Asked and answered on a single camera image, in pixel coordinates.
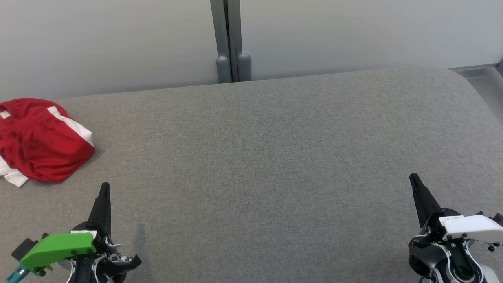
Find grey fabric sofa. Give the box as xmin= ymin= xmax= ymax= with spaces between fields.
xmin=0 ymin=68 xmax=503 ymax=283

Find grey cylindrical post foot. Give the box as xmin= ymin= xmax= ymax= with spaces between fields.
xmin=216 ymin=56 xmax=231 ymax=84
xmin=237 ymin=53 xmax=252 ymax=82

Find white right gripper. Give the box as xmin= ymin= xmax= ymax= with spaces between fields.
xmin=409 ymin=173 xmax=503 ymax=242

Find red white shorts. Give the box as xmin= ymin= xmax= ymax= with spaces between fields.
xmin=0 ymin=98 xmax=95 ymax=188

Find grey partition frame post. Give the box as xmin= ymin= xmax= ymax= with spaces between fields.
xmin=210 ymin=0 xmax=242 ymax=82

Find grey partition base rail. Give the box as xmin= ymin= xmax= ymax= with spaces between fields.
xmin=448 ymin=58 xmax=503 ymax=77

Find left camera cable teal plug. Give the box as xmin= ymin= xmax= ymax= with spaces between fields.
xmin=6 ymin=264 xmax=30 ymax=283

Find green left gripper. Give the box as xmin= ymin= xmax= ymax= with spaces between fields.
xmin=20 ymin=182 xmax=118 ymax=276

